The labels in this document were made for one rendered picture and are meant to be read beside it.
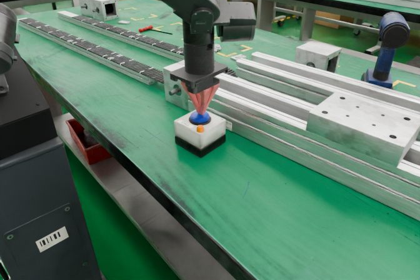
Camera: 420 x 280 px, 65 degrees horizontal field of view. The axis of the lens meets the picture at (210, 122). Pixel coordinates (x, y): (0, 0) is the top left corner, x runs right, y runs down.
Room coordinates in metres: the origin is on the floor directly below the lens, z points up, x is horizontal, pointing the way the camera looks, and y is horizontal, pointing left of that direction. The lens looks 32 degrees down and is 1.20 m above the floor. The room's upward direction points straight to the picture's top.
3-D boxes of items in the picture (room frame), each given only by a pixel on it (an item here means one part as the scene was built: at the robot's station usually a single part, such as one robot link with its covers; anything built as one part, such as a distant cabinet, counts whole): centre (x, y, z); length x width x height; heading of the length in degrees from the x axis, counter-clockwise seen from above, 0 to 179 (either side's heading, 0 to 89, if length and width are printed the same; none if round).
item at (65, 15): (1.37, 0.39, 0.79); 0.96 x 0.04 x 0.03; 47
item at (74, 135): (1.38, 0.57, 0.27); 0.31 x 0.21 x 0.10; 35
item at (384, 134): (0.50, -0.27, 0.87); 0.16 x 0.11 x 0.07; 47
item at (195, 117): (0.59, 0.02, 0.84); 0.04 x 0.04 x 0.02
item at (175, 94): (0.79, 0.06, 0.83); 0.12 x 0.09 x 0.10; 137
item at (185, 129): (0.60, 0.02, 0.81); 0.10 x 0.08 x 0.06; 137
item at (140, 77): (1.23, 0.52, 0.79); 0.96 x 0.04 x 0.03; 47
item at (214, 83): (0.58, 0.03, 0.90); 0.07 x 0.07 x 0.09; 47
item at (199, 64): (0.59, 0.02, 0.97); 0.10 x 0.07 x 0.07; 137
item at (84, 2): (1.75, 0.61, 0.83); 0.11 x 0.10 x 0.10; 141
